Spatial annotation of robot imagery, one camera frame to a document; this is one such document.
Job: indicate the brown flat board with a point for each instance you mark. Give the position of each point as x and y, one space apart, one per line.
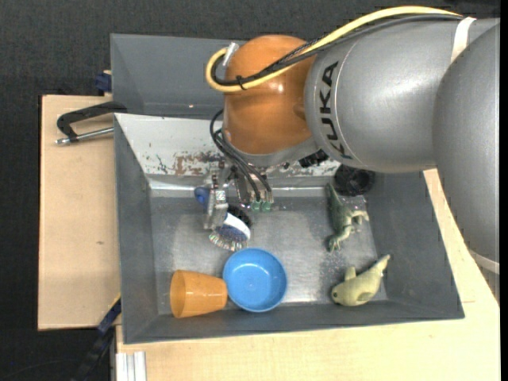
77 212

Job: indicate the blue and white brush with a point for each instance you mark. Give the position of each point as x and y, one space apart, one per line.
234 234

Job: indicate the grey metal bin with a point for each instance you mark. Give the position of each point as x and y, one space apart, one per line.
301 228

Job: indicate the pale green toy whale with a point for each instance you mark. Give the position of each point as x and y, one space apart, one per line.
357 288

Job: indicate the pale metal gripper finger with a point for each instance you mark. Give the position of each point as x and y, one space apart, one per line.
213 218
220 198

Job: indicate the orange plastic cup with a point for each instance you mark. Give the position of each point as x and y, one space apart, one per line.
196 294

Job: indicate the black cylinder on white bracket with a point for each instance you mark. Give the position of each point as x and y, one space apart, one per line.
313 159

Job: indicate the green toy dinosaur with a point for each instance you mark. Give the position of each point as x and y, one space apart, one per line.
341 216

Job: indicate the blue plastic bowl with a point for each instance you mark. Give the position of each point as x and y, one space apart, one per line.
254 280

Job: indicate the black round ribbed thing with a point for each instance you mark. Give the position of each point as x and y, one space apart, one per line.
354 180

